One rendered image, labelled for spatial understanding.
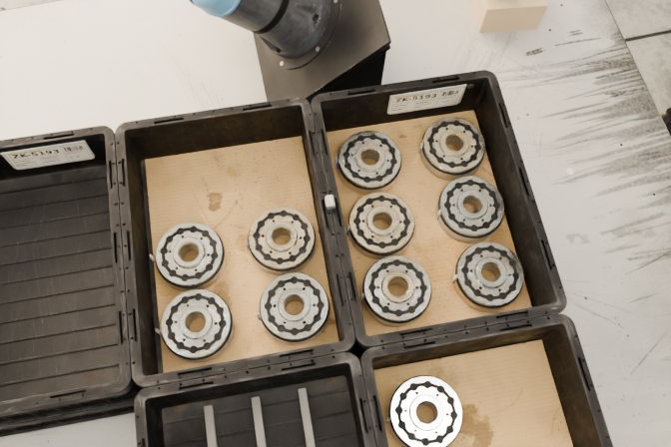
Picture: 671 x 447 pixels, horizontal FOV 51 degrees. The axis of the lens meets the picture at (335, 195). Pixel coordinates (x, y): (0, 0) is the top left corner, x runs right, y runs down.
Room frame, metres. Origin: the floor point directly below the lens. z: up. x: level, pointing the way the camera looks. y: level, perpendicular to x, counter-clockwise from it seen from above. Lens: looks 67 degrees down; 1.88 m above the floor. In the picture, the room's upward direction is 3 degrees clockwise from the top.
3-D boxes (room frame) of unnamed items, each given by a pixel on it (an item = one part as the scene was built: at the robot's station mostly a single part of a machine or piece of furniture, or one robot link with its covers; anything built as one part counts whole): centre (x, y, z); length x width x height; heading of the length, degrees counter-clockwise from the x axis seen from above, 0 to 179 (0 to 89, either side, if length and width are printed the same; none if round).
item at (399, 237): (0.39, -0.07, 0.86); 0.10 x 0.10 x 0.01
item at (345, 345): (0.34, 0.15, 0.92); 0.40 x 0.30 x 0.02; 14
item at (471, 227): (0.43, -0.21, 0.86); 0.10 x 0.10 x 0.01
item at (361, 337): (0.41, -0.14, 0.92); 0.40 x 0.30 x 0.02; 14
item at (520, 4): (0.96, -0.32, 0.74); 0.16 x 0.12 x 0.07; 8
